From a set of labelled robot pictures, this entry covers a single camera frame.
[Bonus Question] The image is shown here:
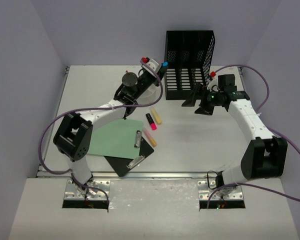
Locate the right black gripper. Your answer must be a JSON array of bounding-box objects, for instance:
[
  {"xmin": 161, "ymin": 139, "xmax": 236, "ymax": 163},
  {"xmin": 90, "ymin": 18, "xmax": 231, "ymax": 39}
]
[{"xmin": 182, "ymin": 83, "xmax": 224, "ymax": 116}]

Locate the black blue highlighter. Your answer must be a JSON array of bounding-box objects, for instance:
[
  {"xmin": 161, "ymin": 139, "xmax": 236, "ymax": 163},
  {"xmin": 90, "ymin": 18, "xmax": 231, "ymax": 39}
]
[{"xmin": 159, "ymin": 61, "xmax": 169, "ymax": 76}]

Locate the yellow highlighter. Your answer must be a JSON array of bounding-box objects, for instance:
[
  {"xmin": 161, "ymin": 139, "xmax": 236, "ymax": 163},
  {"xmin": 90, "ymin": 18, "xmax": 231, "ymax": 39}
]
[{"xmin": 150, "ymin": 107, "xmax": 162, "ymax": 125}]

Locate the black pink highlighter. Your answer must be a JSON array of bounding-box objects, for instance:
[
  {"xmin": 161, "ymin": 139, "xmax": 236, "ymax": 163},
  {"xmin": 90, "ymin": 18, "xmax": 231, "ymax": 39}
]
[{"xmin": 145, "ymin": 113, "xmax": 157, "ymax": 131}]

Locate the green clipboard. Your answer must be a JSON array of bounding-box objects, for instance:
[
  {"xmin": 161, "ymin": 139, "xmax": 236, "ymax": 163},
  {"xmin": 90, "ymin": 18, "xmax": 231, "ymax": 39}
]
[{"xmin": 87, "ymin": 119, "xmax": 144, "ymax": 159}]

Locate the pale orange highlighter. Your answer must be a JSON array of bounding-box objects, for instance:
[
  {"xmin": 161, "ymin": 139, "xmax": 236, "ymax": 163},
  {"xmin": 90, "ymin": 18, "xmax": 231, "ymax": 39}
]
[{"xmin": 142, "ymin": 127, "xmax": 157, "ymax": 147}]

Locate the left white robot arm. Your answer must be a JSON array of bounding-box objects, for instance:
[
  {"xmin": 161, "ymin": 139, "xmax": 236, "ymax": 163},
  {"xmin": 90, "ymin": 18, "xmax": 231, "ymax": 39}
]
[{"xmin": 53, "ymin": 61, "xmax": 168, "ymax": 197}]

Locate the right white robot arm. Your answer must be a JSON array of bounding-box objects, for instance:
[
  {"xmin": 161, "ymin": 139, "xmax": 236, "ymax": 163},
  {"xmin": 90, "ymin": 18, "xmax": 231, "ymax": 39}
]
[{"xmin": 182, "ymin": 74, "xmax": 288, "ymax": 197}]

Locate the white round desk organizer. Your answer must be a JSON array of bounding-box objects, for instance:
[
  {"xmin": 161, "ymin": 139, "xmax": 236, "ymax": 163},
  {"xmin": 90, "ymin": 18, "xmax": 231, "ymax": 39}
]
[{"xmin": 137, "ymin": 84, "xmax": 156, "ymax": 105}]

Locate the black mesh file organizer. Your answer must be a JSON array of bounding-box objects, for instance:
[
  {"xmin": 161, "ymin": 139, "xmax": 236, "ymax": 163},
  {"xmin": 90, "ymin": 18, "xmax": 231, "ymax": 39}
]
[{"xmin": 164, "ymin": 30, "xmax": 216, "ymax": 100}]

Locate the black clipboard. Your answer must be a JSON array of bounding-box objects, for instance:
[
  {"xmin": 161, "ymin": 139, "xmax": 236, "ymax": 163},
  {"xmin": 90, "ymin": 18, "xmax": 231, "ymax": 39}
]
[{"xmin": 102, "ymin": 114, "xmax": 155, "ymax": 178}]

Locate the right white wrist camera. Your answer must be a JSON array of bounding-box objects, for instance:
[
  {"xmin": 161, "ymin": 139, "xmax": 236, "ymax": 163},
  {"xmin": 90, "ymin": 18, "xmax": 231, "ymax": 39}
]
[{"xmin": 206, "ymin": 71, "xmax": 219, "ymax": 92}]

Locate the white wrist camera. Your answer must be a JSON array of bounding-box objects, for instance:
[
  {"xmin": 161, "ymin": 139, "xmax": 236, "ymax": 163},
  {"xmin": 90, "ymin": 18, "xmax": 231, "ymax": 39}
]
[
  {"xmin": 206, "ymin": 71, "xmax": 219, "ymax": 92},
  {"xmin": 141, "ymin": 57, "xmax": 160, "ymax": 74}
]

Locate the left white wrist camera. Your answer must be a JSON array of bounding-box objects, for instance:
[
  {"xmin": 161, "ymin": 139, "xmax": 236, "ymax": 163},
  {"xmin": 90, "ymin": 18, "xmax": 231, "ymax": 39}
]
[{"xmin": 141, "ymin": 57, "xmax": 160, "ymax": 74}]

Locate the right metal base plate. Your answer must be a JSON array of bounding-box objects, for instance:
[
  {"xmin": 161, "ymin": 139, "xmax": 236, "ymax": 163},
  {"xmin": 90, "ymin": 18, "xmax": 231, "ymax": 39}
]
[{"xmin": 197, "ymin": 179, "xmax": 244, "ymax": 201}]

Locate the metal base plate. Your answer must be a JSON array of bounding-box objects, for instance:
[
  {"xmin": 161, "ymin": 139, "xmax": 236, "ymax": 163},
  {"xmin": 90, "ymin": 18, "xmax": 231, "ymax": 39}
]
[
  {"xmin": 197, "ymin": 179, "xmax": 244, "ymax": 201},
  {"xmin": 63, "ymin": 178, "xmax": 111, "ymax": 201}
]

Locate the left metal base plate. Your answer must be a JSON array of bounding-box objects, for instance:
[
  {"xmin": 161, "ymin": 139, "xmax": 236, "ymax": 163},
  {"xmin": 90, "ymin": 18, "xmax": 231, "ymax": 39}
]
[{"xmin": 63, "ymin": 178, "xmax": 111, "ymax": 201}]

